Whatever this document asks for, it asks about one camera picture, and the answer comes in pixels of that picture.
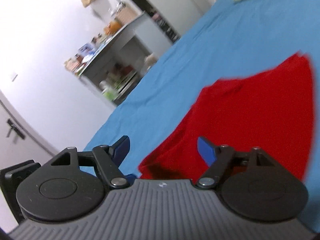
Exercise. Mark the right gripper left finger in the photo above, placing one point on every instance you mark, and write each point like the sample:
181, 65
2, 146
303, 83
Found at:
108, 160

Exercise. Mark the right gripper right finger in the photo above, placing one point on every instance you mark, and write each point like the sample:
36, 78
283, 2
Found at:
217, 158

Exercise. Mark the red knit sweater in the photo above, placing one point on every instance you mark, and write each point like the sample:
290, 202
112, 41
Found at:
273, 110

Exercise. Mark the green tissue pack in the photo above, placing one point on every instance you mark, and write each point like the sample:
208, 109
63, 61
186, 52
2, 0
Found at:
109, 93

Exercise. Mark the white desk shelf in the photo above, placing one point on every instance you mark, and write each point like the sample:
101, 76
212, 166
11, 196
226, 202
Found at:
119, 61

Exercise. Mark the beige bag on floor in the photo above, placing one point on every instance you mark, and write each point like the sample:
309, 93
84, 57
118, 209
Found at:
150, 60

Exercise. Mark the blue bed sheet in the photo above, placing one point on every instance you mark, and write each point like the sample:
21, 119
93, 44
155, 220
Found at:
230, 40

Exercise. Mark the orange plush on desk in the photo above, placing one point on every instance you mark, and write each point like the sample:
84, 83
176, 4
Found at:
112, 27

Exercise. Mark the wicker basket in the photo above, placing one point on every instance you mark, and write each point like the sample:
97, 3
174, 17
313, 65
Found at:
126, 15

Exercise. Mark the grey white wardrobe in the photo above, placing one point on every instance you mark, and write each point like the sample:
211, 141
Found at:
174, 17

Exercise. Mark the black door handle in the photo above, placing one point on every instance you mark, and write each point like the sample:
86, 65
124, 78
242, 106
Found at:
14, 128

